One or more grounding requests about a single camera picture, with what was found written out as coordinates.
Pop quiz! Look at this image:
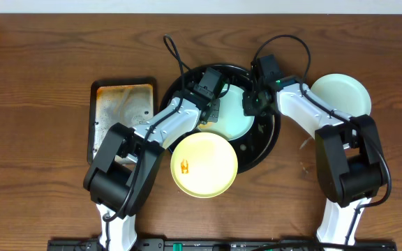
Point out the light blue plate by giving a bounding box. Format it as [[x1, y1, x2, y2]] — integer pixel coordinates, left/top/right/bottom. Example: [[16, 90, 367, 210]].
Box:
[[198, 85, 255, 141], [311, 73, 372, 116]]

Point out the yellow plate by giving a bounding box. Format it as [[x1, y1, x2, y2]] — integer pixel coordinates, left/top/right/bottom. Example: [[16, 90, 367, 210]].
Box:
[[170, 132, 238, 199]]

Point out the light blue plate top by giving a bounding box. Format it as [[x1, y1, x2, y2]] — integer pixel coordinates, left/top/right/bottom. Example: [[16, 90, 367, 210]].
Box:
[[311, 73, 372, 116]]

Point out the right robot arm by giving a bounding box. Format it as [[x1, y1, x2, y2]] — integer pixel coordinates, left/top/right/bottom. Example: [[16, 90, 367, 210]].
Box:
[[243, 76, 392, 246]]

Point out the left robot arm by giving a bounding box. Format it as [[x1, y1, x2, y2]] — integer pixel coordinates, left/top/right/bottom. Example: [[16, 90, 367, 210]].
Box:
[[83, 84, 224, 250]]

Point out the black round tray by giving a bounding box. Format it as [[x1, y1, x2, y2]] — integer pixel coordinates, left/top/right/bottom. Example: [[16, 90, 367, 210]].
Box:
[[168, 64, 281, 173]]

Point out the black rectangular soapy tray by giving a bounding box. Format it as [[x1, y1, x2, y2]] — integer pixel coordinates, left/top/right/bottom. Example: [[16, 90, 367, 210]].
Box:
[[87, 77, 158, 164]]

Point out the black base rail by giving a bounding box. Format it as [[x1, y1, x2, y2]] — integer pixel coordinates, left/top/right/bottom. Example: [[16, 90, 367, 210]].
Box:
[[46, 238, 397, 251]]

